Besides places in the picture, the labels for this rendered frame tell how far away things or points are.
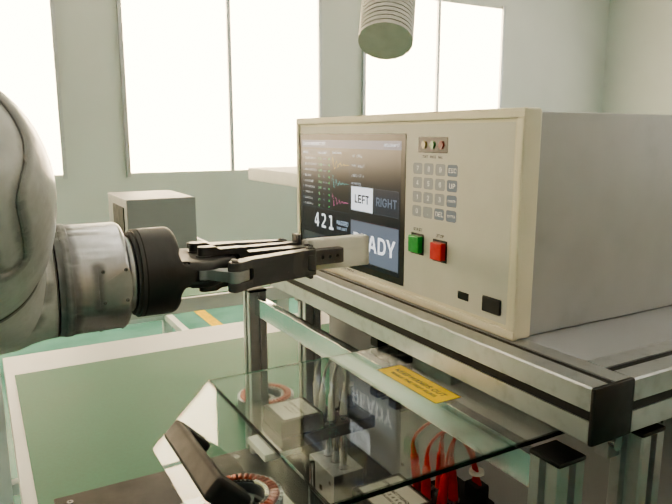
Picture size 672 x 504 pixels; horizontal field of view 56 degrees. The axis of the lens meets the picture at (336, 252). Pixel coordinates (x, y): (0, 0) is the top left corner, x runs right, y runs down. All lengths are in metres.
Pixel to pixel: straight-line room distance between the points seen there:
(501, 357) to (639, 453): 0.14
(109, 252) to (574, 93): 7.73
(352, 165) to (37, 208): 0.50
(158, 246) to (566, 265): 0.37
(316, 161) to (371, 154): 0.14
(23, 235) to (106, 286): 0.17
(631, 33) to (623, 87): 0.60
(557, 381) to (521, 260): 0.11
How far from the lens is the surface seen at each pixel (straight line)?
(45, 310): 0.51
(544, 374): 0.53
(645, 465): 0.62
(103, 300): 0.52
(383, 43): 1.95
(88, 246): 0.52
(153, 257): 0.53
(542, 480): 0.55
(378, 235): 0.74
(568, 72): 8.03
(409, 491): 0.73
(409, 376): 0.63
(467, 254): 0.62
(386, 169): 0.72
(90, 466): 1.19
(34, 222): 0.35
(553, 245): 0.61
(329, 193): 0.84
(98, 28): 5.36
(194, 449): 0.51
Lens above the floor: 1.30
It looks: 10 degrees down
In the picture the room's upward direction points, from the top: straight up
